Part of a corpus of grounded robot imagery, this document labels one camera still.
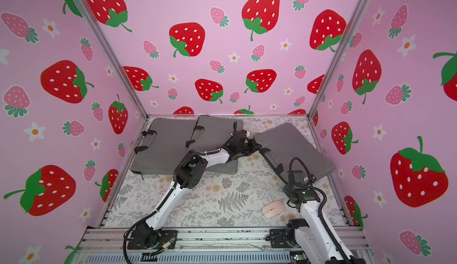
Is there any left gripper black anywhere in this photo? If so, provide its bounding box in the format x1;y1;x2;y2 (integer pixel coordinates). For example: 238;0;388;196
236;139;263;156

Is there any grey laptop bag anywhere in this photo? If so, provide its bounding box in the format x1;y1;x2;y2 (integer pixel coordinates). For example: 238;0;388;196
186;115;243;175
130;118;196;176
254;123;335;183

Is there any pink computer mouse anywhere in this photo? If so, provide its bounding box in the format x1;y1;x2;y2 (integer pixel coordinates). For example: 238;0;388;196
262;200;286;219

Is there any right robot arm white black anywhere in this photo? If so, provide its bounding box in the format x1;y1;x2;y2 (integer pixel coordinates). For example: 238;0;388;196
283;157;365;264

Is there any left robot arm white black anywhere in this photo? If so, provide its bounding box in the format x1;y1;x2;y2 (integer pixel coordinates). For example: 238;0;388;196
122;119;259;264

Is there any floral patterned table mat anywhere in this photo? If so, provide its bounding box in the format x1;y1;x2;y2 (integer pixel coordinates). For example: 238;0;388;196
99;115;349;228

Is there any white ribbed vent strip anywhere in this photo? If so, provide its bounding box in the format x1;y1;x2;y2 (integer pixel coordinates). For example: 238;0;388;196
83;251;293;264

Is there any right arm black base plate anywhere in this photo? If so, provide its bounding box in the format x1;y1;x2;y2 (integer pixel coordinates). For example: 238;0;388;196
264;228;301;249

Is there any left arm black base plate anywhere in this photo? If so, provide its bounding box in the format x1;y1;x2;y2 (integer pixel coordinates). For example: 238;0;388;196
127;230;178;250

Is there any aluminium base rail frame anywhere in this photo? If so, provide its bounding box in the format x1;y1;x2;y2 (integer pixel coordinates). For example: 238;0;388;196
69;226;377;264

